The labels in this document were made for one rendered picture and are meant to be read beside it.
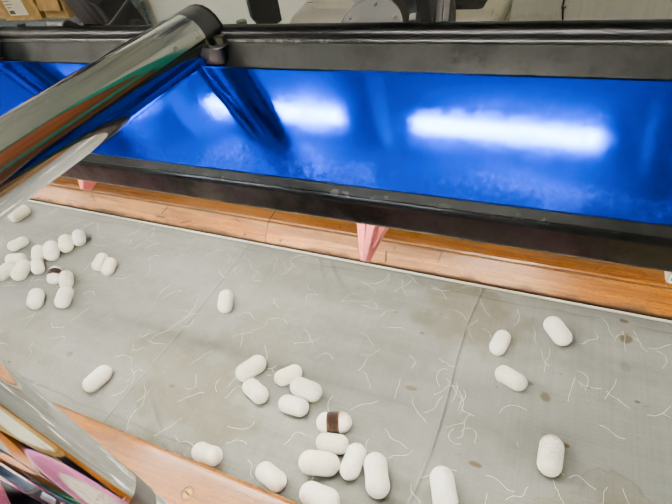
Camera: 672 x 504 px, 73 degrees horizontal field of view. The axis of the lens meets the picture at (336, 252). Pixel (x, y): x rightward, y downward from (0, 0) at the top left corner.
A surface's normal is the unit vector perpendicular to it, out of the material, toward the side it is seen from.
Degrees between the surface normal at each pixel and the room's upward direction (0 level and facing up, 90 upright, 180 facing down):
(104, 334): 0
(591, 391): 0
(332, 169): 58
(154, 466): 0
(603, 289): 45
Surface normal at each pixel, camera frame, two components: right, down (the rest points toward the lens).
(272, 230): -0.36, -0.03
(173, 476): -0.14, -0.72
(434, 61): -0.39, 0.19
